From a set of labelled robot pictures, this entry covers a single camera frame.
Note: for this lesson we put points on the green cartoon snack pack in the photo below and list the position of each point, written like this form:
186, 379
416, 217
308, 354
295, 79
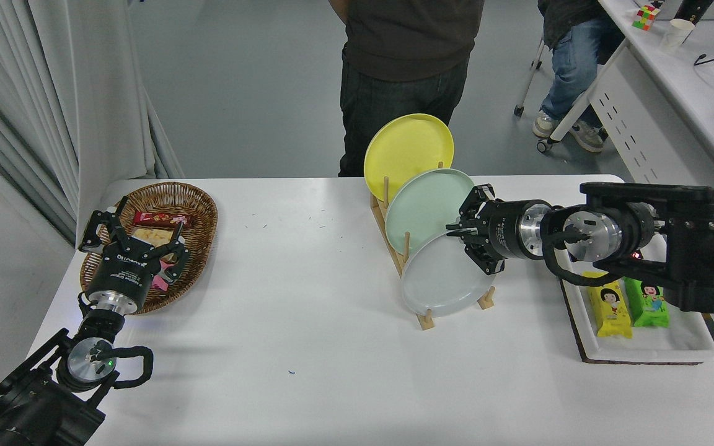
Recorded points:
648, 306

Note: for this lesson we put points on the standing person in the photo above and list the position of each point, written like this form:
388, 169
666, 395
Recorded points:
406, 62

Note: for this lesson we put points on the yellow plate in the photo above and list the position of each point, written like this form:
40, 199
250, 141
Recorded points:
406, 152

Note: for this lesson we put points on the white paper cup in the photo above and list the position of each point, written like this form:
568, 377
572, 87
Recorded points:
676, 34

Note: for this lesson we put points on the white tray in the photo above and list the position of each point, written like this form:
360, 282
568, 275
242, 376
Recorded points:
642, 347

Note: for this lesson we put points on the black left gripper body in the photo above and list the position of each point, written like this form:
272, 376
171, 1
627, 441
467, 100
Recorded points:
126, 274

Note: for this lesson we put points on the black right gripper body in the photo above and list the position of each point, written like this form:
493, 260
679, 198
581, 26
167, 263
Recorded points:
502, 229

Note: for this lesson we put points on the brown wicker basket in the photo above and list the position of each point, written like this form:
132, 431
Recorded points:
199, 210

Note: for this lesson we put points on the grey curtain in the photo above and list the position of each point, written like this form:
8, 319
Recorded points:
53, 93

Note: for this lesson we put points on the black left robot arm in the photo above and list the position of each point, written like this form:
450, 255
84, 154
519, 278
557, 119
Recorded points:
35, 409

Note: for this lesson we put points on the red snack bar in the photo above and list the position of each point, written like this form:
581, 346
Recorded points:
158, 218

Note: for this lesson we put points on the mint green plate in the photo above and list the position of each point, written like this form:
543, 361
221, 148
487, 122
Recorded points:
425, 207

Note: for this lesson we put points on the pale yellow snack pack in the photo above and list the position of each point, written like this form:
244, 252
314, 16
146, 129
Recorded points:
149, 236

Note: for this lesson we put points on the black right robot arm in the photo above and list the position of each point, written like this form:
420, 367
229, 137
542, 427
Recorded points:
704, 248

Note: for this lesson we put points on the white perforated desk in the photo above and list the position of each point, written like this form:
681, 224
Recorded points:
661, 155

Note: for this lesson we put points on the seated person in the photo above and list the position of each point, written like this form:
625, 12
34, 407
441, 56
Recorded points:
571, 68

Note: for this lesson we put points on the pink snack pack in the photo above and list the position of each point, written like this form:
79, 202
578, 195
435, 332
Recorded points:
162, 284

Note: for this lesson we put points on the grey plate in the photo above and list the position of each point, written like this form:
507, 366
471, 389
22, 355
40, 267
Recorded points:
437, 285

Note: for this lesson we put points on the colourful puzzle cube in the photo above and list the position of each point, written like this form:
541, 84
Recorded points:
645, 17

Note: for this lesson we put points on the wooden plate rack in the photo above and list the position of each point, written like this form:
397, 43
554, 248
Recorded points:
424, 319

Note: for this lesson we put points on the yellow cartoon snack pack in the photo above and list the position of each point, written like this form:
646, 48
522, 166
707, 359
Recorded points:
610, 316

